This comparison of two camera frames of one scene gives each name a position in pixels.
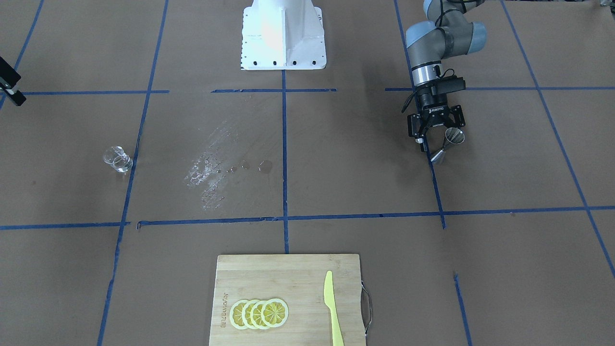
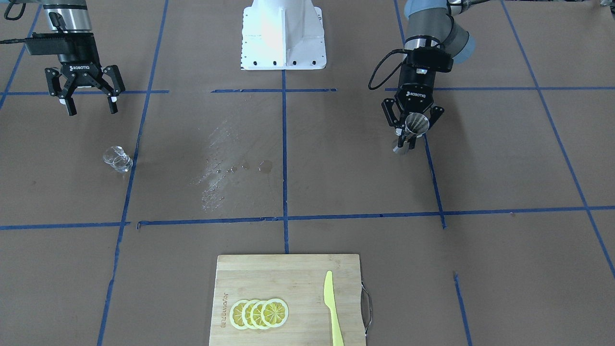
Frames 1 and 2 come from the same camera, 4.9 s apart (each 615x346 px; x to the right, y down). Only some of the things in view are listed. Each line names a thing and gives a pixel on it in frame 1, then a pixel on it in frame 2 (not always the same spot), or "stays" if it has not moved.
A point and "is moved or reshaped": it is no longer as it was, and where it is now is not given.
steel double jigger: x=453 y=135 is moved or reshaped
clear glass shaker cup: x=116 y=157 stays
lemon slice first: x=274 y=313 stays
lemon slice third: x=245 y=315 stays
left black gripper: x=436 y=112 to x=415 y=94
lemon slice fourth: x=235 y=315 stays
